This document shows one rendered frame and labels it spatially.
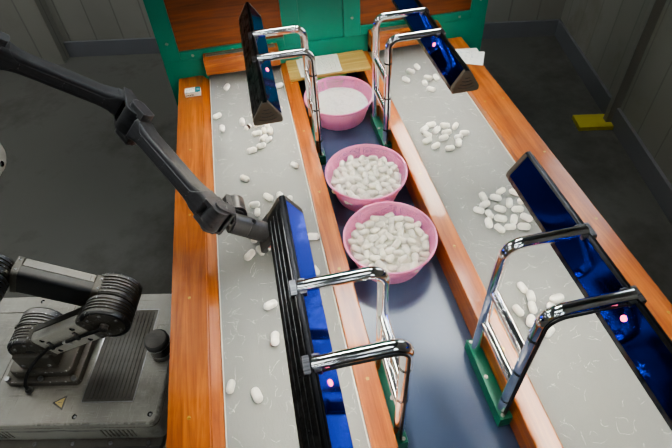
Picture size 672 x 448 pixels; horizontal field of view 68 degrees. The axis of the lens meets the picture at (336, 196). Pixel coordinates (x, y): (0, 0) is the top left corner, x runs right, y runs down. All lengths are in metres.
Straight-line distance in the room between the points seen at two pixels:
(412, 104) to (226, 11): 0.80
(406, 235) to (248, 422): 0.67
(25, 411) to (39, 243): 1.28
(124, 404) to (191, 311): 0.39
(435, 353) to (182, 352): 0.62
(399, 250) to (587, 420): 0.59
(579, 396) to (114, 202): 2.35
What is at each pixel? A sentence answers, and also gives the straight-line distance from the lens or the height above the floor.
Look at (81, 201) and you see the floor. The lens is 3.01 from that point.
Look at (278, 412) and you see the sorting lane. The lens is 1.22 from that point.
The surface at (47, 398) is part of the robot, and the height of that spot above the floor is 0.48.
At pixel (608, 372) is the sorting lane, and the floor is 0.74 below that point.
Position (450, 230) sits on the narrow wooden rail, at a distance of 1.47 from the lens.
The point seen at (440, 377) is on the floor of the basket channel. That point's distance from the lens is 1.32.
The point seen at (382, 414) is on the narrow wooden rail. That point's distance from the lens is 1.18.
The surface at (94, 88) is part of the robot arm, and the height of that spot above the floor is 1.14.
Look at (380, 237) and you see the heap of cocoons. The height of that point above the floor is 0.74.
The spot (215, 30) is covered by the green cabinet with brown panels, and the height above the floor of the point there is 0.94.
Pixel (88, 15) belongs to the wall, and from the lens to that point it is 4.19.
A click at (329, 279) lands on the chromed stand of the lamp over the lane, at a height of 1.12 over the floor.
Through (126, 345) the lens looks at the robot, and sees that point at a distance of 1.74.
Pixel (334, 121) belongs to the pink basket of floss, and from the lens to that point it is 1.89.
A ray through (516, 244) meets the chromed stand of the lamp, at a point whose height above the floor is 1.12.
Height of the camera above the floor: 1.87
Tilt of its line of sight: 45 degrees down
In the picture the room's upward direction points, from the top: 4 degrees counter-clockwise
